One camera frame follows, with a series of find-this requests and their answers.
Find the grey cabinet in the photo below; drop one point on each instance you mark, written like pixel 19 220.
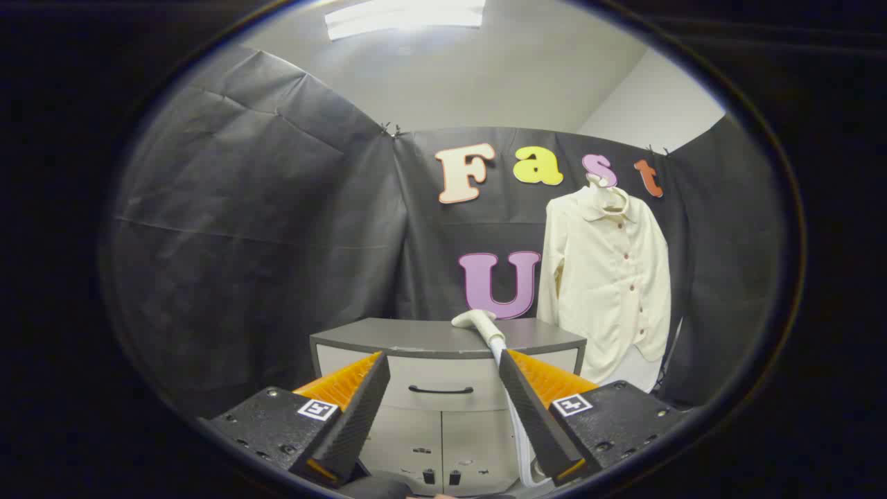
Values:
pixel 429 336

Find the white plastic hanger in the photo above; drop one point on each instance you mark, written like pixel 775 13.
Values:
pixel 604 190

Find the white garment steamer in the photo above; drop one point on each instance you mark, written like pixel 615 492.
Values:
pixel 473 319

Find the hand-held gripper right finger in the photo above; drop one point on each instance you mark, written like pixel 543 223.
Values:
pixel 533 423

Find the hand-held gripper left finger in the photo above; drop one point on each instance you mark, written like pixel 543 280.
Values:
pixel 360 416

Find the cream button-up shirt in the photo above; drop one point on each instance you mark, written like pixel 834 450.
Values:
pixel 610 291

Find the black backdrop cloth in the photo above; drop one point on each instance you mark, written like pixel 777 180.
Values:
pixel 277 242

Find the white hanging sheet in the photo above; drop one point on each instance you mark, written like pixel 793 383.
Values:
pixel 634 371

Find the ceiling light panel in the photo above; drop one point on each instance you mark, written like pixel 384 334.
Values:
pixel 405 15

